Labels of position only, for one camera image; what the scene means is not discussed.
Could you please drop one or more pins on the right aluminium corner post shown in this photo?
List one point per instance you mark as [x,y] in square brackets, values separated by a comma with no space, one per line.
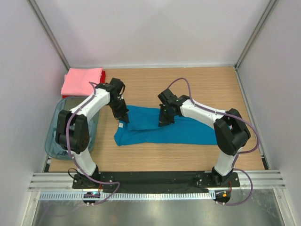
[256,31]

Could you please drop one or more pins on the left aluminium corner post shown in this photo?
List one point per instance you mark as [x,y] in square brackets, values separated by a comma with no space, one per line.
[44,24]

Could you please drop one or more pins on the white slotted cable duct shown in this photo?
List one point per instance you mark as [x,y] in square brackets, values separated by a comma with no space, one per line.
[94,196]

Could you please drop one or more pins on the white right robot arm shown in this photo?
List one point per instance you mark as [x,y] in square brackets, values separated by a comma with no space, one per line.
[231,133]

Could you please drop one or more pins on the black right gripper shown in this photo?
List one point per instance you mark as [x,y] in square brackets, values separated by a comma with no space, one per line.
[162,121]

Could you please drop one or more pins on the aluminium frame rail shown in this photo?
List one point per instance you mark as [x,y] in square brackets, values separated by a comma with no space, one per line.
[59,181]

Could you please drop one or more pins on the red folded t shirt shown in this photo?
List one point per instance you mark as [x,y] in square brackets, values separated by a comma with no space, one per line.
[102,77]

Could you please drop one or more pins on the blue t shirt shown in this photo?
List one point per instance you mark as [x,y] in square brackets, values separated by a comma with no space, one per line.
[143,128]

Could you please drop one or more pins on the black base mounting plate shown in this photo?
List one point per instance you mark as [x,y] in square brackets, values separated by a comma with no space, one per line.
[167,182]

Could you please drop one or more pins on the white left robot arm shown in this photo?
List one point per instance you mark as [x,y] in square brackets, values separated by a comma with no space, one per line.
[72,132]

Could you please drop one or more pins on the pink folded t shirt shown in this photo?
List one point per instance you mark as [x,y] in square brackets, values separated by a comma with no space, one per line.
[80,82]

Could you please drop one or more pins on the aluminium corner post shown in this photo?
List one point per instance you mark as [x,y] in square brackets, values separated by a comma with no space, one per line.
[44,24]
[256,31]

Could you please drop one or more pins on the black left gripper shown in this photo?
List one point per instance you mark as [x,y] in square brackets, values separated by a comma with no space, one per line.
[122,115]

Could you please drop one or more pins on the teal mesh laundry basket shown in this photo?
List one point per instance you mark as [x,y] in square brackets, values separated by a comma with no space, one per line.
[53,149]

